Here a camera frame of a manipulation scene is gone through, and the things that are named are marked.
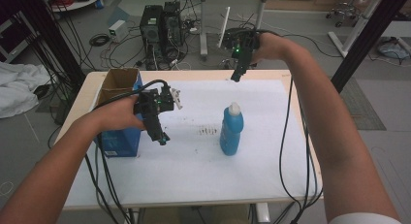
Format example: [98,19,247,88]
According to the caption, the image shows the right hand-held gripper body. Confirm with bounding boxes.
[218,5,262,63]

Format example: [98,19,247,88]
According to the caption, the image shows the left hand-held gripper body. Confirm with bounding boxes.
[133,84,184,123]

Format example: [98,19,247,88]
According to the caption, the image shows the blue cardboard box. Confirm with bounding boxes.
[94,67,145,159]

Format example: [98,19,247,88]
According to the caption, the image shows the blue detergent bottle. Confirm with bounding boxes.
[219,101,245,157]

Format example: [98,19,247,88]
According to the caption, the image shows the person's right hand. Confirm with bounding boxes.
[251,32,292,65]

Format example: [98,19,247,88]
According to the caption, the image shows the person's left hand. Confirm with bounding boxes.
[91,95,147,132]

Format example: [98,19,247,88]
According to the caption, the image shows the black round stool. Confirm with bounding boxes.
[219,28,264,70]

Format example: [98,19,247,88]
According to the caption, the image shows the white table mat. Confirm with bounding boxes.
[64,79,319,208]

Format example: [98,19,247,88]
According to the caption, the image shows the small white box device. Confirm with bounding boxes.
[108,19,130,44]

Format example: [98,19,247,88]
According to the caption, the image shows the office chair wheeled base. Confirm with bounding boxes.
[325,1,362,28]

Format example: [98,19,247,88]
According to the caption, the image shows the round white table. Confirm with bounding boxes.
[47,0,107,14]

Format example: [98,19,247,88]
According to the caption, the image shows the grey floor mat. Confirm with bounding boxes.
[338,77,388,132]

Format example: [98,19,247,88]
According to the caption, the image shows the white crumpled cloth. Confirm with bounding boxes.
[0,61,51,119]

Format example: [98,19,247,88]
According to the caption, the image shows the white table leg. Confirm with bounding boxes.
[255,203,271,224]

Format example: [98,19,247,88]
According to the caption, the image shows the white sleeve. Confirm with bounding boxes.
[328,211,402,224]

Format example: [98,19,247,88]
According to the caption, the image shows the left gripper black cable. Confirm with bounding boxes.
[84,79,171,224]

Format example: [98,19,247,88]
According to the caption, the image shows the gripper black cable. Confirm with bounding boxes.
[84,79,171,224]
[255,29,324,224]

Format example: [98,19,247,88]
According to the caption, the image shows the black floor cable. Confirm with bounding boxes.
[280,31,343,59]

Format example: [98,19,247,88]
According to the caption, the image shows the coiled black cable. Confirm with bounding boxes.
[88,33,111,48]

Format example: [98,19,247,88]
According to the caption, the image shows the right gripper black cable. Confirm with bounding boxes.
[255,29,324,224]

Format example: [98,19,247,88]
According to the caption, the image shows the white desk leg frame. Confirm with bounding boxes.
[328,0,389,59]

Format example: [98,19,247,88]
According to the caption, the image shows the black metal frame post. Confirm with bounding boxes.
[17,0,87,89]
[330,0,411,94]

